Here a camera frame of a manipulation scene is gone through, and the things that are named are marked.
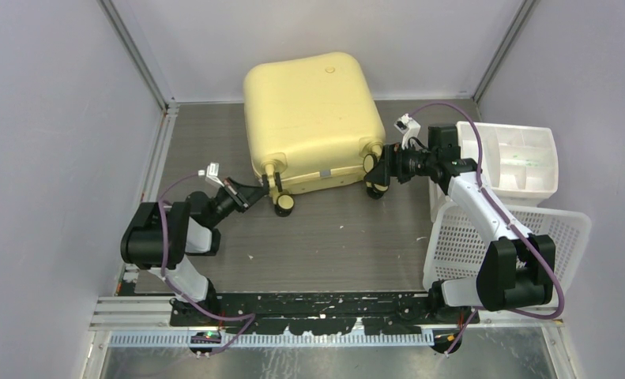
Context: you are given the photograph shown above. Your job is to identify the white divided organizer tray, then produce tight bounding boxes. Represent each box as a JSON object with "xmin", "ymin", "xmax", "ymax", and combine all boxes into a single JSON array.
[{"xmin": 429, "ymin": 121, "xmax": 560, "ymax": 221}]

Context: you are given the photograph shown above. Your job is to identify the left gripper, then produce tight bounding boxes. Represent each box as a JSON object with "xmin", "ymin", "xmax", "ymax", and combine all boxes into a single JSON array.
[{"xmin": 208, "ymin": 178, "xmax": 269, "ymax": 228}]

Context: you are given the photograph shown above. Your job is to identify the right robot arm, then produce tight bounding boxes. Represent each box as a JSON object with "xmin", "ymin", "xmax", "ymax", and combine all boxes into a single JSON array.
[{"xmin": 363, "ymin": 126, "xmax": 563, "ymax": 324}]

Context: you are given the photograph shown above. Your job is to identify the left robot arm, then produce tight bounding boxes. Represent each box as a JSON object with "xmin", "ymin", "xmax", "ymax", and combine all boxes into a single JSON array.
[{"xmin": 120, "ymin": 178, "xmax": 269, "ymax": 326}]

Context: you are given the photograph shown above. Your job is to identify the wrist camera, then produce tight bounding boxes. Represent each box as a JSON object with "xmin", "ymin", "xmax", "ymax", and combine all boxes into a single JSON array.
[
  {"xmin": 393, "ymin": 114, "xmax": 421, "ymax": 149},
  {"xmin": 198, "ymin": 162, "xmax": 225, "ymax": 189}
]

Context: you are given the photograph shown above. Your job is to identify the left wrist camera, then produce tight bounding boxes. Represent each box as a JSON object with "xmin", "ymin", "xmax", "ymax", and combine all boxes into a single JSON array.
[{"xmin": 198, "ymin": 162, "xmax": 225, "ymax": 189}]

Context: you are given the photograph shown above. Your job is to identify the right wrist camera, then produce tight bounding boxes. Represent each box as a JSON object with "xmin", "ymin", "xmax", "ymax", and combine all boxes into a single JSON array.
[{"xmin": 393, "ymin": 114, "xmax": 421, "ymax": 149}]

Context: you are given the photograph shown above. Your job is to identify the slotted metal cable duct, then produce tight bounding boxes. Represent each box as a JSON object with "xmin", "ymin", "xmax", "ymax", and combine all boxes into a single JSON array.
[{"xmin": 107, "ymin": 328, "xmax": 435, "ymax": 348}]

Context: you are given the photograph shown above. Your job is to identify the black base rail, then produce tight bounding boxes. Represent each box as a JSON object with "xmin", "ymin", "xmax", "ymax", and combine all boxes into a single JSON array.
[{"xmin": 170, "ymin": 291, "xmax": 471, "ymax": 336}]

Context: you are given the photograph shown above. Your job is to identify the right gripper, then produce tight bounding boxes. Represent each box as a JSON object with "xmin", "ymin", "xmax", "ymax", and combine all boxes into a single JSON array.
[{"xmin": 364, "ymin": 140, "xmax": 437, "ymax": 187}]

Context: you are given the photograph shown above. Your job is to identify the white perforated plastic basket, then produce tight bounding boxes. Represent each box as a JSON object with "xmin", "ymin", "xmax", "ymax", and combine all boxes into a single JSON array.
[{"xmin": 423, "ymin": 202, "xmax": 592, "ymax": 312}]

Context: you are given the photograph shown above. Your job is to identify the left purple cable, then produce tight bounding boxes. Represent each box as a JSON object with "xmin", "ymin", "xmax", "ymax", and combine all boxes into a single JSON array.
[{"xmin": 156, "ymin": 172, "xmax": 257, "ymax": 358}]

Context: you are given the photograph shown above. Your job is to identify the yellow hard-shell suitcase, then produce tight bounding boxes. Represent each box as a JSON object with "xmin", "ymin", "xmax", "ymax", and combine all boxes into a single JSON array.
[{"xmin": 243, "ymin": 52, "xmax": 386, "ymax": 217}]

